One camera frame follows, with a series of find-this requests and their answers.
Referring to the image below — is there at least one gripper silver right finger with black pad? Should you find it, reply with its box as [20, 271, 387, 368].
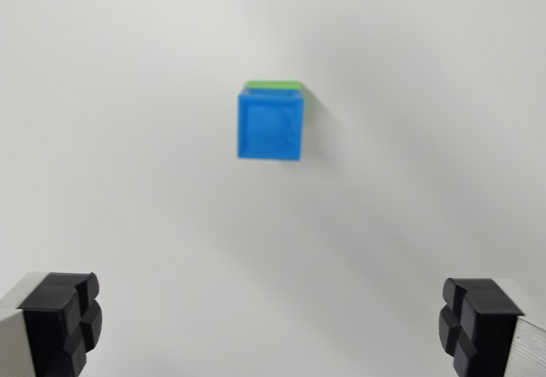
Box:
[437, 276, 546, 377]

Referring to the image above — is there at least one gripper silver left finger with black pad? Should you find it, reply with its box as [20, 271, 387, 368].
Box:
[0, 271, 103, 377]

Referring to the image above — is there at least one blue cube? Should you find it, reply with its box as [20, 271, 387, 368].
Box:
[236, 86, 305, 162]

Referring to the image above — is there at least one green cube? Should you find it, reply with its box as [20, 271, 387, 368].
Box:
[241, 78, 317, 130]

